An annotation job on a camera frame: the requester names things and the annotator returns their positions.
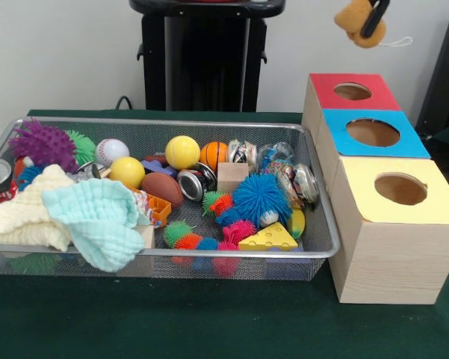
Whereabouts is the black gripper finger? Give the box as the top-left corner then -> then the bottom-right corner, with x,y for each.
360,0 -> 391,38

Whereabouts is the brown bear plush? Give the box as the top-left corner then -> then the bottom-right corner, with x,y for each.
334,0 -> 412,49

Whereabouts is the mint knitted cloth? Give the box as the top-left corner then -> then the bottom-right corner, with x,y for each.
41,178 -> 146,273

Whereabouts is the shallow metal mesh bin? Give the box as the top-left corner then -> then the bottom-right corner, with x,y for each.
0,116 -> 340,282

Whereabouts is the green cloth side table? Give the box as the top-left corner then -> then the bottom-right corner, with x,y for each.
431,119 -> 449,150

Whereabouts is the blue spiky rubber ball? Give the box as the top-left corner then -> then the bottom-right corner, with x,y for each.
232,172 -> 293,229

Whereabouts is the orange mini basketball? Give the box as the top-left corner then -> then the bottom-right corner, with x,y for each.
200,141 -> 229,174

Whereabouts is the yellow ball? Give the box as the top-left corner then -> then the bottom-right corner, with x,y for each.
108,156 -> 146,189
164,135 -> 202,171

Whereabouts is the multicolour spiky caterpillar toy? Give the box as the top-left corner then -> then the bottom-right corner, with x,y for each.
202,191 -> 257,244
164,220 -> 240,252

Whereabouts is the yellow cheese wedge toy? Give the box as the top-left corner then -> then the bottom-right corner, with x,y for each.
238,221 -> 299,252

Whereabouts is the brown mini football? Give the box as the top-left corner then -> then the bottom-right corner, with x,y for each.
141,171 -> 185,209

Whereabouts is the white mini baseball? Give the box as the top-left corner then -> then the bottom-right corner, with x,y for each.
95,138 -> 130,166

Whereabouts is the dark green table cloth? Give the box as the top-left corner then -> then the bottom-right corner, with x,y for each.
0,108 -> 449,359

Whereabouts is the purple spiky monster toy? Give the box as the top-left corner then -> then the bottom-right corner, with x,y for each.
9,119 -> 79,175

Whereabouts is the cream knitted cloth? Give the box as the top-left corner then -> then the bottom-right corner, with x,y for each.
0,164 -> 75,252

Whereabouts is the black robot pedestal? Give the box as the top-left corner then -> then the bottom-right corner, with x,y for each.
128,0 -> 287,112

